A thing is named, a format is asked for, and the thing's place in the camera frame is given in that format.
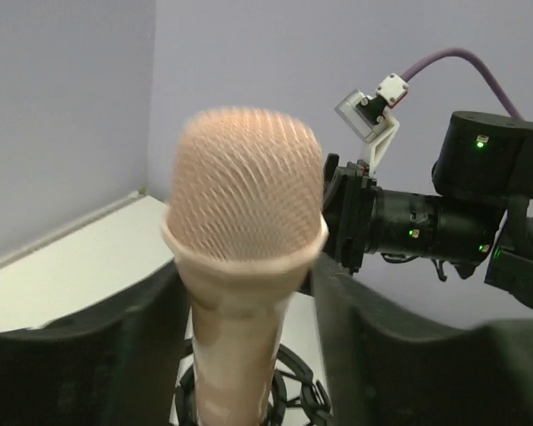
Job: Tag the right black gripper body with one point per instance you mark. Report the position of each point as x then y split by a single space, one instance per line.
348 197

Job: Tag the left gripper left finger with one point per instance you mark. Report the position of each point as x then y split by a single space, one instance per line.
113 363

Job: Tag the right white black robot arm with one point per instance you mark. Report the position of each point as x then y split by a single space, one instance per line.
483 181

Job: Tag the black tripod shock-mount stand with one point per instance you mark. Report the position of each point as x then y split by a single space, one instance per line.
297 397

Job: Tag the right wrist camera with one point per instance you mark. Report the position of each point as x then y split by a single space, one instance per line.
370 118

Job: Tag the beige toy microphone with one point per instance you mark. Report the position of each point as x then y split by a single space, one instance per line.
244 224

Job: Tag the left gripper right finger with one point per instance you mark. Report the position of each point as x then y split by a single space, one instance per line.
388 366

